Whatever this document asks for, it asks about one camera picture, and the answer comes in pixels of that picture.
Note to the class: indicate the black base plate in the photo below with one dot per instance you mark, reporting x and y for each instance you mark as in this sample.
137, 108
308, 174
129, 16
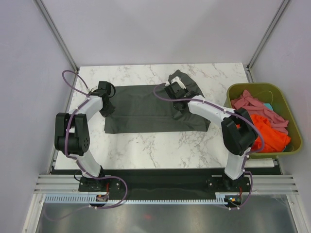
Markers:
182, 183

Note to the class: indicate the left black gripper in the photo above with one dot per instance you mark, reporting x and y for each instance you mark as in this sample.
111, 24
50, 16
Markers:
110, 110

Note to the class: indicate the white slotted cable duct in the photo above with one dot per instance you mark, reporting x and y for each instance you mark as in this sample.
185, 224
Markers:
219, 199

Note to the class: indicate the pink t shirt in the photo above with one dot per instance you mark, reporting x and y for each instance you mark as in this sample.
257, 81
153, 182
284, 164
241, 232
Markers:
255, 106

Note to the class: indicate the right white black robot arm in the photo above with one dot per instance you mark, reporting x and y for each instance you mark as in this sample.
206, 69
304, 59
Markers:
238, 130

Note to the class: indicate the aluminium front rail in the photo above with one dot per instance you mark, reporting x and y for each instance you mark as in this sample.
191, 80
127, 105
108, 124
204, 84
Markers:
262, 184

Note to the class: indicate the teal cloth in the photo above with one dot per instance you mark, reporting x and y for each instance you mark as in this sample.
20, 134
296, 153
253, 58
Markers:
268, 106

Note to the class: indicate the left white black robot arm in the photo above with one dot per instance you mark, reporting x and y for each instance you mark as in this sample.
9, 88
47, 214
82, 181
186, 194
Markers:
71, 135

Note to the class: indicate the dark grey t shirt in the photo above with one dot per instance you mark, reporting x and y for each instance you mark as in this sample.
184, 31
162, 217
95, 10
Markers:
145, 109

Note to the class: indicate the olive green plastic bin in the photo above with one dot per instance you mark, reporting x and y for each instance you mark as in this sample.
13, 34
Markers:
269, 93

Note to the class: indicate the left aluminium frame post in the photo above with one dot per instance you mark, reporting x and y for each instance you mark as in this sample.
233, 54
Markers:
54, 30

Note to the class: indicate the orange t shirt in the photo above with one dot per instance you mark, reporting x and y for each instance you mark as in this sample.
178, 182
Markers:
274, 140

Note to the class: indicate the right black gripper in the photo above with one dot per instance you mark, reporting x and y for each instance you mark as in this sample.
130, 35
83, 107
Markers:
186, 91

